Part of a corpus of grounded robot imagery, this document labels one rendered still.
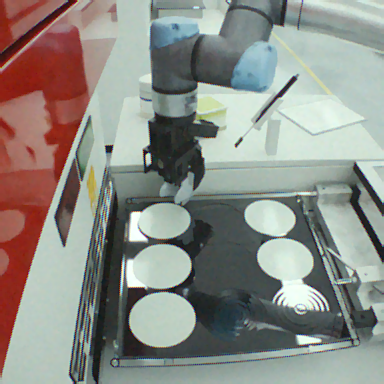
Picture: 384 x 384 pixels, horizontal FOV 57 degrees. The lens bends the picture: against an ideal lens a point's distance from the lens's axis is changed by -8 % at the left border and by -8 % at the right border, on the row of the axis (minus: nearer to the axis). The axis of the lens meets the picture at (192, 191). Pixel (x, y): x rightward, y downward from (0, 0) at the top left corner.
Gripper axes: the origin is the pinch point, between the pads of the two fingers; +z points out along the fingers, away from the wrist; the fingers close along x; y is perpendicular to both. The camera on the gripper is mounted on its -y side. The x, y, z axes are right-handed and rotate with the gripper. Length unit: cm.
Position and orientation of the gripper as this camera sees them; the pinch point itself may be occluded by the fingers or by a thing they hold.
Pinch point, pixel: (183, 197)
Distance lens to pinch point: 76.4
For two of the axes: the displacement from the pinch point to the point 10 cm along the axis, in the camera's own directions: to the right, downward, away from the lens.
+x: 8.3, 3.4, -4.4
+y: -5.6, 5.1, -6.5
